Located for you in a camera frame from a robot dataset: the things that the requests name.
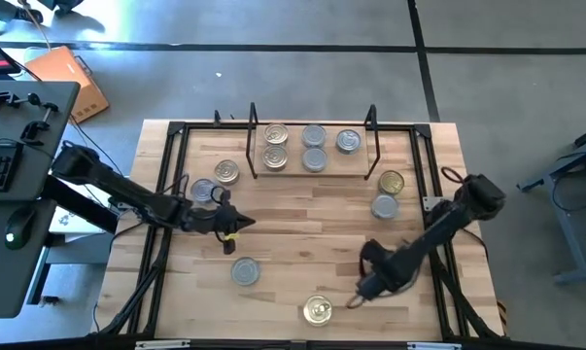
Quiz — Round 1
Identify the black support beam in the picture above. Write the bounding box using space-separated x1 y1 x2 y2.
42 173 120 233

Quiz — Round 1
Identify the grey metal stand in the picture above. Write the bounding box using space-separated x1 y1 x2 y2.
515 121 586 287

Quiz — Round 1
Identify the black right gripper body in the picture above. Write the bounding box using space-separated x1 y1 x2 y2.
362 240 420 296

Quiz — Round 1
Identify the black metal clamp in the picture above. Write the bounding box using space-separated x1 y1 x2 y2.
19 100 60 147
0 88 44 113

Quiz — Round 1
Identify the salmon can with ringed lid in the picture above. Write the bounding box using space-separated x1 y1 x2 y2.
214 158 241 185
262 122 290 147

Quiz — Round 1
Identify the orange case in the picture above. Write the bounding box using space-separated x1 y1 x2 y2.
24 45 111 124

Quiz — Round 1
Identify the black chair base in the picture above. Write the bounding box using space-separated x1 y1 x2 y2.
49 0 86 12

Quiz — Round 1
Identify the silver pull-tab lid can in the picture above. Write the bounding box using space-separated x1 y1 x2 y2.
335 128 362 156

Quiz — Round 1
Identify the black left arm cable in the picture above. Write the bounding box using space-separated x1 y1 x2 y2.
208 183 226 206

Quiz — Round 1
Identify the Bumble Bee tuna can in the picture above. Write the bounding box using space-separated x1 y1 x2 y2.
300 123 327 149
230 256 262 287
370 193 400 221
190 177 220 204
301 147 329 173

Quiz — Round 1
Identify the grey flat panel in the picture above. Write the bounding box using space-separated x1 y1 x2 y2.
44 232 114 266

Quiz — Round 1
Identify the wooden shelf with black frame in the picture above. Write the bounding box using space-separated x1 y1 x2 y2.
245 100 382 181

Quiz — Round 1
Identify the gold plain lid can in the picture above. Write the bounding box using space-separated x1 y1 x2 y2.
378 169 406 196

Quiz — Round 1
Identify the black floor cable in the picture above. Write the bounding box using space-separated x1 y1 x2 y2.
53 115 128 193

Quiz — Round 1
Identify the dark grey desk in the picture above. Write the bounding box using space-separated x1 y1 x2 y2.
0 80 82 320

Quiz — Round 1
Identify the silver metal bracket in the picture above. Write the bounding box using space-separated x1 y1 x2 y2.
407 341 463 350
135 339 191 350

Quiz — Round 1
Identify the black metal table frame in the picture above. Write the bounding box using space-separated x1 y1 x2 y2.
97 109 505 341

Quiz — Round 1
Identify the white cardboard box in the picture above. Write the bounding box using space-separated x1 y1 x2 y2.
48 203 120 235

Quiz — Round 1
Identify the salmon can gold pull-tab lid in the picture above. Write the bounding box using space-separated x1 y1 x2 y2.
261 144 290 172
301 295 333 328

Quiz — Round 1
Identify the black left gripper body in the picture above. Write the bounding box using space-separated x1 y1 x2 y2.
193 187 237 256

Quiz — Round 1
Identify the black computer mouse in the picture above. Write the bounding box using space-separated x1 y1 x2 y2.
4 206 38 251

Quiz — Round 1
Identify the person's shoe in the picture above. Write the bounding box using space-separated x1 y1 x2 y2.
10 5 45 26

